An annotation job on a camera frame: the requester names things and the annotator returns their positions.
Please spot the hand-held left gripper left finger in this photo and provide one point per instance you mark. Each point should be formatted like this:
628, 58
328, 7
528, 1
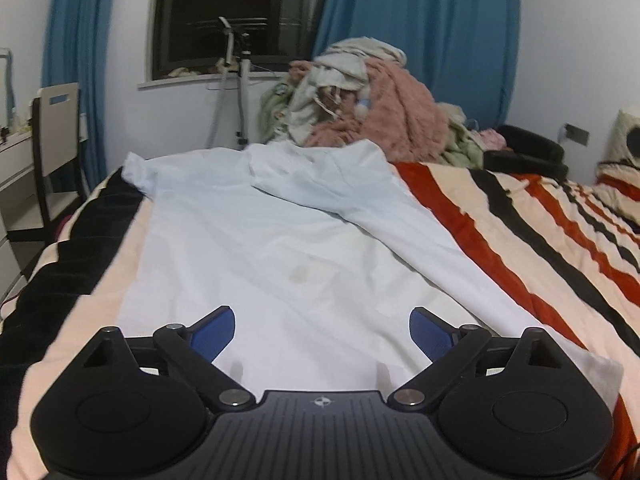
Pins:
215, 332

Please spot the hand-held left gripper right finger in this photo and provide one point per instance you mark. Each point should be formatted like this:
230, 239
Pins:
430, 332

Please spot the white t-shirt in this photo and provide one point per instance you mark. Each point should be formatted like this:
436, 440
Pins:
250, 260

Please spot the grey crumpled clothes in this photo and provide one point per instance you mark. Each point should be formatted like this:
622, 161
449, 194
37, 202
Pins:
345, 67

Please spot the red black cream striped blanket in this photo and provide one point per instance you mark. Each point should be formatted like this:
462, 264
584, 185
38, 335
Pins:
500, 240

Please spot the light green cloth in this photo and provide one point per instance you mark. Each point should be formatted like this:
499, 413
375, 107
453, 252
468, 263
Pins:
462, 147

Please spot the small pink cloth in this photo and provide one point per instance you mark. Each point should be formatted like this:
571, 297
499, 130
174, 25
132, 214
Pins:
492, 139

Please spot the black armchair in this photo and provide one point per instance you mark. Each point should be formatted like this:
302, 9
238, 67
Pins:
530, 152

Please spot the cream garment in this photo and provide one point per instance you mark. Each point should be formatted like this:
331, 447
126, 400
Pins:
452, 112

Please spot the pink fuzzy blanket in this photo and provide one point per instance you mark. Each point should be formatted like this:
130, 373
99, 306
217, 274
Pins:
400, 110

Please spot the light green floral blanket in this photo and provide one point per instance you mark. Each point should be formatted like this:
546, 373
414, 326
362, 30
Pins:
275, 110

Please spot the garment steamer stand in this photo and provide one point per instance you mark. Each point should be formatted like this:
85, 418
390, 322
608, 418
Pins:
243, 90

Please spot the white and black chair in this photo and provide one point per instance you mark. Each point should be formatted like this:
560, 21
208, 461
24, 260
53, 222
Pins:
57, 130

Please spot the small beige cloth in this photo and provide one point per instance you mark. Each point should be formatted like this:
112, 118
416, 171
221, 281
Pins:
180, 71

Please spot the white desk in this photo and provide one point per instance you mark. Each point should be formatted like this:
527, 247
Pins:
12, 160

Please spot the cream pillow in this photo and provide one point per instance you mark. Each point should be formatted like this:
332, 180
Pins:
627, 135

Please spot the blue curtain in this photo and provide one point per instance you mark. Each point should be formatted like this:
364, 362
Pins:
440, 35
75, 35

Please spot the wavy vanity mirror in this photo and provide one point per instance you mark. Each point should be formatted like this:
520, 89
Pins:
5, 90

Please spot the dark window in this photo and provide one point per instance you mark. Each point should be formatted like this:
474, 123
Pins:
200, 0

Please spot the dark wall outlet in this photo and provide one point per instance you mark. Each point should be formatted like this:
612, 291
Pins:
576, 133

